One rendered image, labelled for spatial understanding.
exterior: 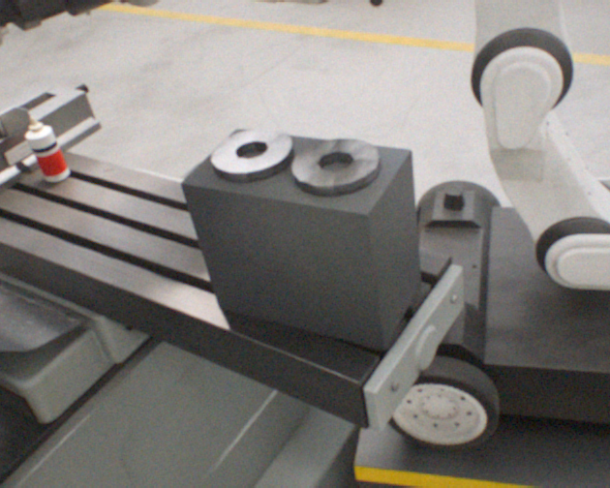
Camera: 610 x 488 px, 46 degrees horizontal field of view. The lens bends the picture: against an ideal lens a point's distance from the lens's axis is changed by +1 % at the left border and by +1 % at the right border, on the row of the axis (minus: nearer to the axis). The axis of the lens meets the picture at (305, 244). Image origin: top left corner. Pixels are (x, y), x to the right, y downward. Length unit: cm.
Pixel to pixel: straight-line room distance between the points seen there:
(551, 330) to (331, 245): 70
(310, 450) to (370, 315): 92
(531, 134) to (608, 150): 177
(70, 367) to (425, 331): 52
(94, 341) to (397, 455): 59
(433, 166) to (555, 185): 159
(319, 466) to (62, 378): 71
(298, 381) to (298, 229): 20
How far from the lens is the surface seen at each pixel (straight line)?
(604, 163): 283
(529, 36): 111
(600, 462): 139
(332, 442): 166
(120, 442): 123
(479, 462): 137
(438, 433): 136
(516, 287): 142
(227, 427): 146
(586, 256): 128
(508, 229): 155
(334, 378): 79
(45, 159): 124
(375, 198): 69
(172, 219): 107
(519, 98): 111
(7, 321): 110
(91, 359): 113
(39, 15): 104
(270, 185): 74
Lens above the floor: 152
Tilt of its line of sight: 38 degrees down
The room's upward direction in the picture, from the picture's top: 11 degrees counter-clockwise
